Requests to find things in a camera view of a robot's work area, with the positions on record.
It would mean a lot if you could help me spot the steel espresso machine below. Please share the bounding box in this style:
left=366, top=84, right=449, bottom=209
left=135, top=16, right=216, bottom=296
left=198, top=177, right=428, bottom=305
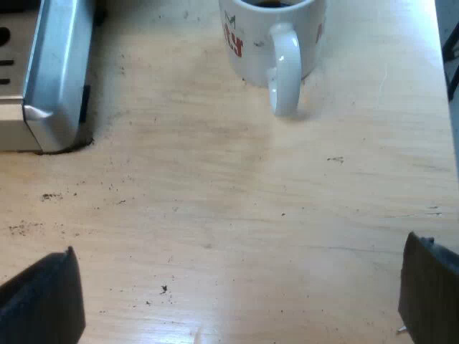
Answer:
left=0, top=0, right=108, bottom=156

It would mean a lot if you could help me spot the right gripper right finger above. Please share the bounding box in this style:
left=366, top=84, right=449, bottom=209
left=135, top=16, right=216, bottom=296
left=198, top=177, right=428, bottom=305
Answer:
left=397, top=231, right=459, bottom=344

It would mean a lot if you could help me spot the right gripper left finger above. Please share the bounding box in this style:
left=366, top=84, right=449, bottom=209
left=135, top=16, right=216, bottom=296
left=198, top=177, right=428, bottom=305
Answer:
left=0, top=246, right=87, bottom=344

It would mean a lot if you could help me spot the white mug with red print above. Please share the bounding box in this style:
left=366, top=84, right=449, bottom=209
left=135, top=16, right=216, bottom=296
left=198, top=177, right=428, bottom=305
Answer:
left=218, top=0, right=328, bottom=118

